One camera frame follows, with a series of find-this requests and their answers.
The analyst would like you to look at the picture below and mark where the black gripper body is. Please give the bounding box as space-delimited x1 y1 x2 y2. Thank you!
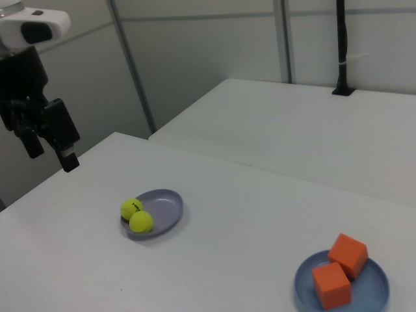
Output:
0 45 49 134

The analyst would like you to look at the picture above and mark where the yellow tennis ball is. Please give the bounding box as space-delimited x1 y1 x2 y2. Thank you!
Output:
120 197 144 220
129 210 155 233

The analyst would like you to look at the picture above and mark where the orange cube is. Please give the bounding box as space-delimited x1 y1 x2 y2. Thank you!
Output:
311 261 352 309
327 233 369 280

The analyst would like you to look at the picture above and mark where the purple plate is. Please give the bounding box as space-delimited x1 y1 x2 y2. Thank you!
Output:
120 188 185 241

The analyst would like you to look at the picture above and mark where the blue plate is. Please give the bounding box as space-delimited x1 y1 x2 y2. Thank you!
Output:
294 248 391 312

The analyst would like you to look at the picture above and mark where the black camera stand pole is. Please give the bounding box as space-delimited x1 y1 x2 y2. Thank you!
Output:
331 0 356 97

